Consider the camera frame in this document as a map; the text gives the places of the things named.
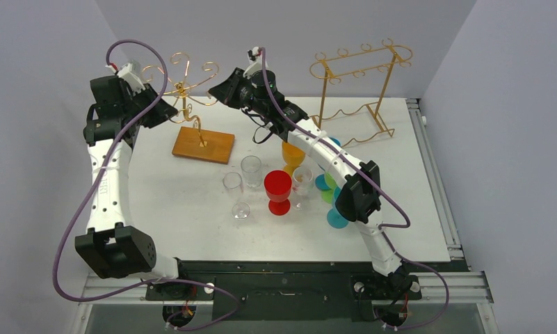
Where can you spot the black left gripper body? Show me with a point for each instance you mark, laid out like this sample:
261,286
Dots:
136,103

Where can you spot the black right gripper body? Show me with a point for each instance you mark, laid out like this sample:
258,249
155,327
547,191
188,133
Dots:
235,92

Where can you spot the gold spiral rack wooden base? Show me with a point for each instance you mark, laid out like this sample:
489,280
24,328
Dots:
193,141

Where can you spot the patterned clear glass goblet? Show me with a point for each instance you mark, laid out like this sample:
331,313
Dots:
251,171

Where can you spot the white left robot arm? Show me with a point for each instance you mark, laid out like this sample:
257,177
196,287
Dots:
111,246

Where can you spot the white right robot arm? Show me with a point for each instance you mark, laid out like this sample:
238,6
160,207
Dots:
360,195

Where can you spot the small clear wine glass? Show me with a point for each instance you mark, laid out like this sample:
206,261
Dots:
302,183

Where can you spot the orange plastic goblet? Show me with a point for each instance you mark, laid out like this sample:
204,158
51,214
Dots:
292,156

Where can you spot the red plastic goblet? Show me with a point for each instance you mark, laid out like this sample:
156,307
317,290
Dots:
277,185

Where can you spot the blue plastic goblet rear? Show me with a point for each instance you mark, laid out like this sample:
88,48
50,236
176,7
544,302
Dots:
320,182

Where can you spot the blue plastic goblet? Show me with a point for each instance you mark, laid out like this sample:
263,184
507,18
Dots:
334,218
320,182

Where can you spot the clear champagne flute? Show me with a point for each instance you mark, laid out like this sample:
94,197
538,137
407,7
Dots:
233,185

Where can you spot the green plastic goblet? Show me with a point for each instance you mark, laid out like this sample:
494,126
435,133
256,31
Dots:
328,196

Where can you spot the blue plastic goblet front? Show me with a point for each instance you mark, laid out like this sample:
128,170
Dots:
334,218

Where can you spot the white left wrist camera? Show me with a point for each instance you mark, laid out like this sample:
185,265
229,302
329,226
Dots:
130,71

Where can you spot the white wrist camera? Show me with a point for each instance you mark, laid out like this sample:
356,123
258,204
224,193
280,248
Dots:
130,71
256,62

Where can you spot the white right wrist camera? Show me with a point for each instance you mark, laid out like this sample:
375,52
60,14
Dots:
256,62

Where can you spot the gold rectangular wire glass rack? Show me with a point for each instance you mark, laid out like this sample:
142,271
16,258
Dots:
354,84

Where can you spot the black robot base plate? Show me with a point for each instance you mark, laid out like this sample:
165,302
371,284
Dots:
289,291

